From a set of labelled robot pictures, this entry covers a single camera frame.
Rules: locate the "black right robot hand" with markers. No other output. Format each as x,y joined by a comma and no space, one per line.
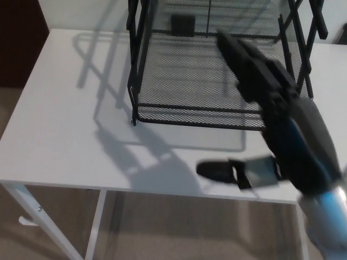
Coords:
284,127

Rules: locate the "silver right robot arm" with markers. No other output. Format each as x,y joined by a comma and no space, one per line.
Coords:
330,216

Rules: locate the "black file tray rack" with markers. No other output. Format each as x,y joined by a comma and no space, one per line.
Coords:
322,29

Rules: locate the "white desk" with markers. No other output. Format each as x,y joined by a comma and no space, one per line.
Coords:
67,108

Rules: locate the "white hook on desk leg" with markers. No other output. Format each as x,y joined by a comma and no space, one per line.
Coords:
25,221

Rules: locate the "dark brown door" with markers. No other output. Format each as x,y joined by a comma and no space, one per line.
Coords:
21,40

